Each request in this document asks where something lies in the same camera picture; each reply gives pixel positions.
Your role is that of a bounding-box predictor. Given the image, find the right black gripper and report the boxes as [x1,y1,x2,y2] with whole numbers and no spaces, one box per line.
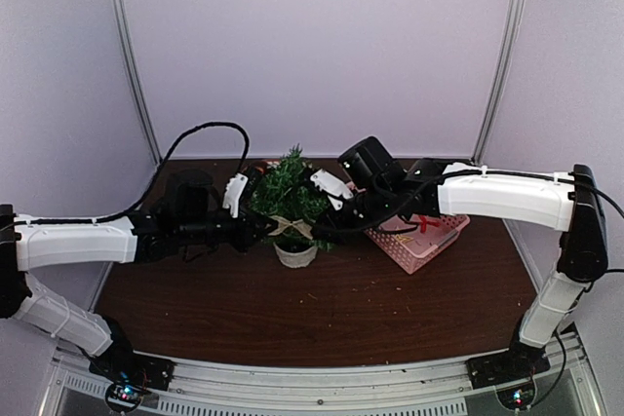
[311,183,396,246]

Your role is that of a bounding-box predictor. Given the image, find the burlap ribbon bow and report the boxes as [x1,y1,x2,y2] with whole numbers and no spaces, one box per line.
[269,215,313,240]

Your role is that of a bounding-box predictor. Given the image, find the small green christmas tree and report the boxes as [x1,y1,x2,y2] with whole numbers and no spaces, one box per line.
[250,145,334,269]

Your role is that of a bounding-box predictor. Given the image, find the pink plastic basket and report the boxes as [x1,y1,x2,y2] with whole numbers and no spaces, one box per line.
[365,215,470,274]

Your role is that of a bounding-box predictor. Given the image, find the gold star ornament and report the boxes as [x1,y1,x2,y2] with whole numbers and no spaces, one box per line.
[395,235,413,245]

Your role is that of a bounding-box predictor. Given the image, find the red bauble ornament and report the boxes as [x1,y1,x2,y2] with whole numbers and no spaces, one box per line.
[252,162,267,174]

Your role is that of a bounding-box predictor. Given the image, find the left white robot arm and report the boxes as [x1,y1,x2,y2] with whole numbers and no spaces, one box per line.
[1,167,277,381]

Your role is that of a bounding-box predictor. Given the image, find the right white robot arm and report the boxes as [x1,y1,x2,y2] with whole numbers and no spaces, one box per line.
[305,136,608,379]

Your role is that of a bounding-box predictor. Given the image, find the red ribbon bow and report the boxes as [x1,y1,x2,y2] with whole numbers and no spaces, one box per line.
[415,215,441,234]

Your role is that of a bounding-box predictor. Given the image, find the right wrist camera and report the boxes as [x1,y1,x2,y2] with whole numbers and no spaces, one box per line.
[309,170,354,211]

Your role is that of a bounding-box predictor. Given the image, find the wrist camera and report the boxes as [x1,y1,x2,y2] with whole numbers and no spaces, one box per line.
[309,170,354,211]
[222,166,263,218]

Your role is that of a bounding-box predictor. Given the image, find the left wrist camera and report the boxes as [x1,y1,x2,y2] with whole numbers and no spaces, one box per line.
[222,166,263,218]

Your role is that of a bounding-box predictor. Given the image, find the right black cable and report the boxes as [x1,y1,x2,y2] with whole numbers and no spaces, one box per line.
[311,170,624,235]

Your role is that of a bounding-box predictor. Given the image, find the black cable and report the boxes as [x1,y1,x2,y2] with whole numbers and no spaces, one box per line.
[311,170,624,235]
[0,121,251,230]

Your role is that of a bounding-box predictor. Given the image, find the left black cable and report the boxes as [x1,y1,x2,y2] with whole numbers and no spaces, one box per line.
[0,121,251,230]

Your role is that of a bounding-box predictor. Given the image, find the front aluminium rail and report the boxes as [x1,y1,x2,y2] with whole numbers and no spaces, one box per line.
[38,337,605,416]

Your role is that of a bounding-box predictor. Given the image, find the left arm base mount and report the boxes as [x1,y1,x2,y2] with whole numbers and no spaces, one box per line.
[83,317,175,415]

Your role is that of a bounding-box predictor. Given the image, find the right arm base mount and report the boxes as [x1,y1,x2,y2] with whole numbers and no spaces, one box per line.
[466,351,551,411]

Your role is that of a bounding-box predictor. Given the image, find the right aluminium frame post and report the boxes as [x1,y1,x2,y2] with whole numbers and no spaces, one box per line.
[472,0,526,164]

